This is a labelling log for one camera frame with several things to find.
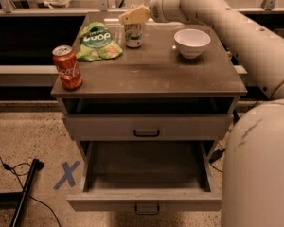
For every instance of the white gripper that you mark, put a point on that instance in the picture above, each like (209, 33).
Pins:
(158, 8)

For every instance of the green 7up can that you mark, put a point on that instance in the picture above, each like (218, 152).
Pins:
(133, 35)

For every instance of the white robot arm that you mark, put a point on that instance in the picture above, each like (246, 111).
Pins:
(253, 170)

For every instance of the grey drawer cabinet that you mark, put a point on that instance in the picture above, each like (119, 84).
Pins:
(155, 79)

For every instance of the red Coca-Cola can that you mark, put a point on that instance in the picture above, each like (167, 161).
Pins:
(67, 66)

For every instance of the open grey lower drawer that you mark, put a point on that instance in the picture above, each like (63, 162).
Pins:
(146, 178)

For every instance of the green chip bag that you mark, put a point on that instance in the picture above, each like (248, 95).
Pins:
(97, 43)

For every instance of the white bowl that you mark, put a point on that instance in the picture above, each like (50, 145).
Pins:
(191, 43)

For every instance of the blue tape X mark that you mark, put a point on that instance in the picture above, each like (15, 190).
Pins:
(67, 176)

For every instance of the black stand leg left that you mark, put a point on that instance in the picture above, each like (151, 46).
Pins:
(35, 166)

